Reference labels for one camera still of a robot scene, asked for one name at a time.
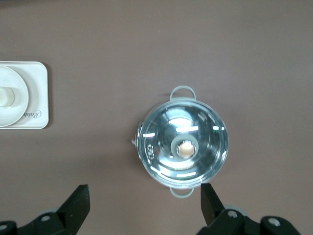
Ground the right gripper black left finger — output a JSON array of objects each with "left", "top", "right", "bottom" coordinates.
[{"left": 0, "top": 185, "right": 90, "bottom": 235}]

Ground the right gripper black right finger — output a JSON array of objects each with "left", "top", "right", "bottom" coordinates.
[{"left": 197, "top": 183, "right": 301, "bottom": 235}]

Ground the white steamed bun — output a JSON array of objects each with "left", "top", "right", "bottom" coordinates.
[{"left": 0, "top": 87, "right": 16, "bottom": 108}]

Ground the cream round plate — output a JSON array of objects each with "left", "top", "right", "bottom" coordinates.
[{"left": 0, "top": 65, "right": 30, "bottom": 127}]

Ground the grey electric cooking pot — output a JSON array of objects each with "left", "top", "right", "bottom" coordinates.
[{"left": 131, "top": 85, "right": 229, "bottom": 198}]

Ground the glass pot lid with knob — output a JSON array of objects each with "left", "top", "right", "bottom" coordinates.
[{"left": 136, "top": 97, "right": 229, "bottom": 190}]

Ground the cream rabbit print tray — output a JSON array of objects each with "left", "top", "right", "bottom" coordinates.
[{"left": 0, "top": 61, "right": 49, "bottom": 130}]

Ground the brown table cover mat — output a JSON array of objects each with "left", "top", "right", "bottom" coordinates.
[{"left": 0, "top": 0, "right": 313, "bottom": 235}]

